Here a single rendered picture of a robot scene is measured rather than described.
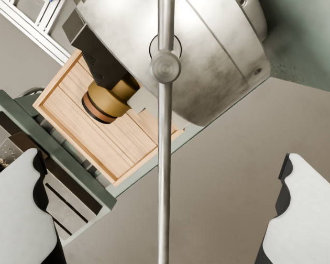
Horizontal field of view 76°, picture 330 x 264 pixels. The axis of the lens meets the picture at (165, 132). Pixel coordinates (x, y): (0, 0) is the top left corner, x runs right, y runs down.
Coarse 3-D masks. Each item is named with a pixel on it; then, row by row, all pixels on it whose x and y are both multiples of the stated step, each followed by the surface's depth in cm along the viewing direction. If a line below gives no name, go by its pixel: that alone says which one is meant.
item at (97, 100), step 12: (96, 84) 37; (120, 84) 36; (132, 84) 42; (84, 96) 39; (96, 96) 37; (108, 96) 36; (120, 96) 38; (84, 108) 39; (96, 108) 38; (108, 108) 38; (120, 108) 38; (108, 120) 40
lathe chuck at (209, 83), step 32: (96, 0) 22; (128, 0) 21; (96, 32) 22; (128, 32) 22; (192, 32) 21; (128, 64) 23; (192, 64) 23; (224, 64) 24; (192, 96) 26; (224, 96) 28
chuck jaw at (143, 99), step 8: (144, 88) 37; (136, 96) 38; (144, 96) 38; (152, 96) 37; (128, 104) 39; (136, 104) 38; (144, 104) 38; (152, 104) 38; (136, 112) 39; (152, 112) 38; (176, 120) 38; (184, 120) 37
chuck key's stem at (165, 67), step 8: (152, 56) 16; (160, 56) 14; (168, 56) 14; (176, 56) 14; (152, 64) 14; (160, 64) 14; (168, 64) 14; (176, 64) 14; (152, 72) 15; (160, 72) 15; (168, 72) 15; (176, 72) 15; (160, 80) 15; (168, 80) 15
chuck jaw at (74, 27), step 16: (80, 0) 24; (80, 16) 26; (64, 32) 27; (80, 32) 26; (80, 48) 27; (96, 48) 29; (96, 64) 31; (112, 64) 32; (96, 80) 34; (112, 80) 35
